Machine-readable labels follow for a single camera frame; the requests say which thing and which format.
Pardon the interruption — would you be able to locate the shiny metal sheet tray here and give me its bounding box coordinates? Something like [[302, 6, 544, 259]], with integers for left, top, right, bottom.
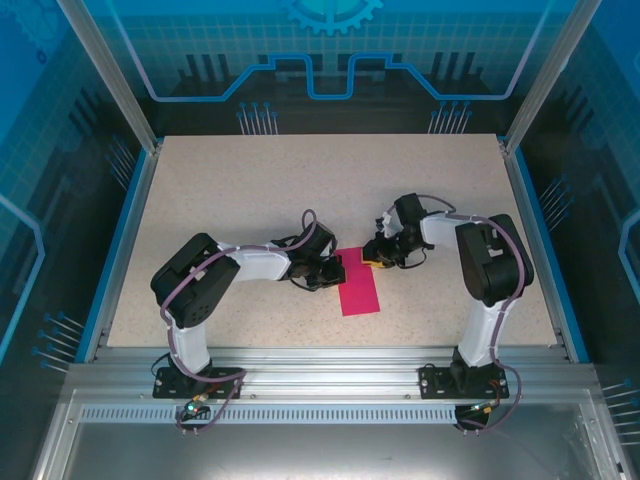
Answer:
[[29, 388, 629, 480]]

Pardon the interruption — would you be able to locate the small lit connector board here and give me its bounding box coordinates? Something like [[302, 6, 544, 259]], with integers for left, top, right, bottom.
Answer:
[[467, 397, 504, 416], [182, 392, 221, 416]]

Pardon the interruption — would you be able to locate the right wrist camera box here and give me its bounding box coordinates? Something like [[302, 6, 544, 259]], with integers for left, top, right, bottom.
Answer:
[[374, 208, 402, 240]]

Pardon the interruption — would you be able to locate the wide aluminium mounting rail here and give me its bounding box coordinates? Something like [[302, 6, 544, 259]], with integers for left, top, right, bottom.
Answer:
[[67, 344, 601, 404]]

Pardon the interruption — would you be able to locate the aluminium table side rail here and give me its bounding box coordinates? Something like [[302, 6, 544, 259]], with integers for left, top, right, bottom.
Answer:
[[82, 142, 164, 364], [499, 142, 591, 364]]

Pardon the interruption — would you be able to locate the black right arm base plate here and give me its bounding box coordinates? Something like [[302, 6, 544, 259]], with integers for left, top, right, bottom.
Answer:
[[418, 363, 511, 400]]

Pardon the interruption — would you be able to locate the slotted grey cable duct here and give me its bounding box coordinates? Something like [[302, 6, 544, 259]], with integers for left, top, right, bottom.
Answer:
[[78, 405, 466, 424]]

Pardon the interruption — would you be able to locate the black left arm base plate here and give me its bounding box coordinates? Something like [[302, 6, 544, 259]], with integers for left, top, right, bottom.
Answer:
[[152, 366, 245, 400]]

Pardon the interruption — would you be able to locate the slanted aluminium frame post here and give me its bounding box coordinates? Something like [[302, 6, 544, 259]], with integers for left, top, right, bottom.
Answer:
[[56, 0, 165, 154], [501, 0, 605, 155]]

